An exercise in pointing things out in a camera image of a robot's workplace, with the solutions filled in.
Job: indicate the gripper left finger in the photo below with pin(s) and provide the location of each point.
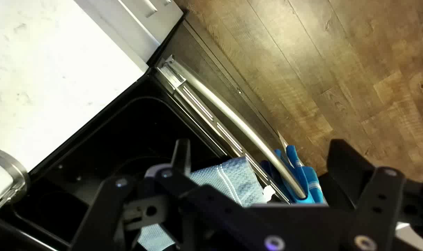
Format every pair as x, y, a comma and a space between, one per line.
211, 209

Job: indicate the bright blue striped towel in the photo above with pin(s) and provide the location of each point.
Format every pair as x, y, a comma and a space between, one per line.
304, 176

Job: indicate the black stove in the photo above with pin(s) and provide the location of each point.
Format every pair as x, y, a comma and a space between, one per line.
127, 139

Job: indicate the white cabinet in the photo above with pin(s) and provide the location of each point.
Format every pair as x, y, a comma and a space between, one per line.
141, 31

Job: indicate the oven door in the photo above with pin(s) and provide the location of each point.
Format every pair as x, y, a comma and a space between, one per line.
211, 69

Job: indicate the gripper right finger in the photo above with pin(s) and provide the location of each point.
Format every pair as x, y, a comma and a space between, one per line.
378, 198

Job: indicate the light blue towel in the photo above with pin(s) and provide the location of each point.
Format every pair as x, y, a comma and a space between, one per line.
234, 179

